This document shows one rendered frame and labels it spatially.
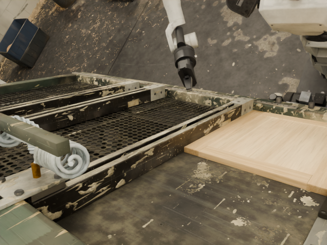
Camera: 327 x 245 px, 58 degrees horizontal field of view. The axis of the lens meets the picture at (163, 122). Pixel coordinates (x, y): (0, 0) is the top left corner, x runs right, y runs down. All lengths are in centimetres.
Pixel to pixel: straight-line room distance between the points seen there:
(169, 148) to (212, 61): 203
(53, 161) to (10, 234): 12
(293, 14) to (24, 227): 101
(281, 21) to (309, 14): 9
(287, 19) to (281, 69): 146
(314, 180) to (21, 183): 69
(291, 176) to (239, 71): 193
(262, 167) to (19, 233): 62
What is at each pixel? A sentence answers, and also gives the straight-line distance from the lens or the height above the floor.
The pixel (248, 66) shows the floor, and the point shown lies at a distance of 271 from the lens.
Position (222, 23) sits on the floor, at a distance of 313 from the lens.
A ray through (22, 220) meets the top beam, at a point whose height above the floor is 183.
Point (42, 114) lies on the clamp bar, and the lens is 124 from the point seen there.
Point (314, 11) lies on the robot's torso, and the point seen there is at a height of 131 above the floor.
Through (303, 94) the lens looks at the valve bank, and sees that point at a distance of 159.
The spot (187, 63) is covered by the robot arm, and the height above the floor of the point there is 130.
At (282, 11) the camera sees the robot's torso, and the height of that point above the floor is 131.
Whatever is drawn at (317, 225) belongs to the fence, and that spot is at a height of 150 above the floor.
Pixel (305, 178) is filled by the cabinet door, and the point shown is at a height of 131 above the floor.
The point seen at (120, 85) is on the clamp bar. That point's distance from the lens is 172.
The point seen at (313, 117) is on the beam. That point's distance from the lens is 138.
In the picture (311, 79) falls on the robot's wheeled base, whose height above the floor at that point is 17.
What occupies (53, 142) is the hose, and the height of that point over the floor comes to 191.
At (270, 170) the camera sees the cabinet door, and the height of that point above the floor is 132.
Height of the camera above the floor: 215
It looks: 51 degrees down
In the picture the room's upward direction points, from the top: 51 degrees counter-clockwise
